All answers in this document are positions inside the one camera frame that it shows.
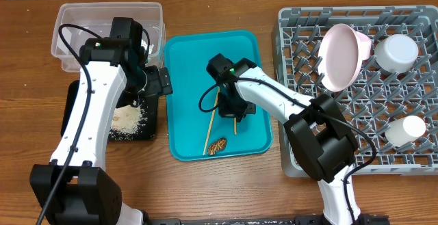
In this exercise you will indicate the brown food scrap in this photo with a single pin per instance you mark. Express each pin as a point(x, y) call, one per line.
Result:
point(217, 146)

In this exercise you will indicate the grey-white bowl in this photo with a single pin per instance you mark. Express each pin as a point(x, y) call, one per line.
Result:
point(396, 53)

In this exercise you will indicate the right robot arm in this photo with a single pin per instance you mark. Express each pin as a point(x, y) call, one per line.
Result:
point(321, 140)

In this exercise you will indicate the rice pile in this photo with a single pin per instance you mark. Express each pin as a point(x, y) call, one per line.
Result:
point(126, 122)

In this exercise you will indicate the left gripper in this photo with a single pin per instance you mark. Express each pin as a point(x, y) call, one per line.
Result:
point(159, 83)

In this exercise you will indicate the wooden chopstick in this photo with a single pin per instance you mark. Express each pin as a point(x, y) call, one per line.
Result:
point(211, 123)
point(235, 126)

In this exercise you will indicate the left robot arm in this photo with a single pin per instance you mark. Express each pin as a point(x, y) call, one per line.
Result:
point(73, 188)

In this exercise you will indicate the white cup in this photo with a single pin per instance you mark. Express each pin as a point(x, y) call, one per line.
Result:
point(405, 130)

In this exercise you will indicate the grey dishwasher rack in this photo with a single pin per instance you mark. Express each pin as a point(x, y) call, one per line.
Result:
point(377, 97)

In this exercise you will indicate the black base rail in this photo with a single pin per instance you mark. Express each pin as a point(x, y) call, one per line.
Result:
point(364, 219)

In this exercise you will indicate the clear plastic bin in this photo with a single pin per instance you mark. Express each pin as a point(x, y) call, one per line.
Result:
point(97, 17)

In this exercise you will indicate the teal plastic tray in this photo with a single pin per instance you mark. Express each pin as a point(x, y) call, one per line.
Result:
point(186, 58)

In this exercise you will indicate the black tray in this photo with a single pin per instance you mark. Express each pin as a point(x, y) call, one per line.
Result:
point(148, 131)

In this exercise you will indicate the pink bowl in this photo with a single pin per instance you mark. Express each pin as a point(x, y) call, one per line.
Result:
point(342, 51)

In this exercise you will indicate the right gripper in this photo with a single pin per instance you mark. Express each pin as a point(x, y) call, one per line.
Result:
point(224, 112)

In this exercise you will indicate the white napkin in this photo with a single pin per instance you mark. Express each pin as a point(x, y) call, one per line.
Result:
point(146, 45)

